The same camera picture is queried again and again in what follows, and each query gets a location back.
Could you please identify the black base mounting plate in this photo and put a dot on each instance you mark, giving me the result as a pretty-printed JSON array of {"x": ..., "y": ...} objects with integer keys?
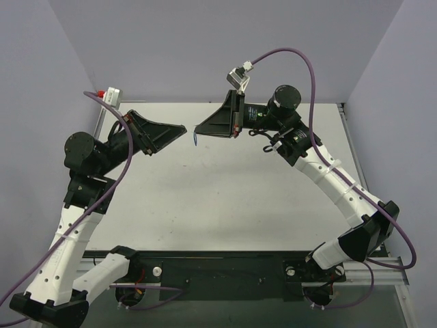
[{"x": 233, "y": 275}]

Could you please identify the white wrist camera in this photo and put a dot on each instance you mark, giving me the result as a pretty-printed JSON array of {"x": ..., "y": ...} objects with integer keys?
[
  {"x": 238, "y": 77},
  {"x": 112, "y": 96}
]

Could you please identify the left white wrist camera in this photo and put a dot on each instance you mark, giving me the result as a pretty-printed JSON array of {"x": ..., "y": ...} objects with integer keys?
[{"x": 112, "y": 96}]

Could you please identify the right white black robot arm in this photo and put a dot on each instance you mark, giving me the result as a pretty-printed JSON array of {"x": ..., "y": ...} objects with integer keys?
[{"x": 289, "y": 137}]

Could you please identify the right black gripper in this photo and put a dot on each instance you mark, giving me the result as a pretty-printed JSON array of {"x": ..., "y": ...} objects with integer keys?
[{"x": 239, "y": 113}]

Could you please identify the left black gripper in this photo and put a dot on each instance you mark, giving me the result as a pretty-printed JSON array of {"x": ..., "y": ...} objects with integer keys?
[{"x": 139, "y": 132}]

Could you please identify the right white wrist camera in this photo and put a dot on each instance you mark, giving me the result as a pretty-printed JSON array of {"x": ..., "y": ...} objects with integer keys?
[{"x": 238, "y": 77}]

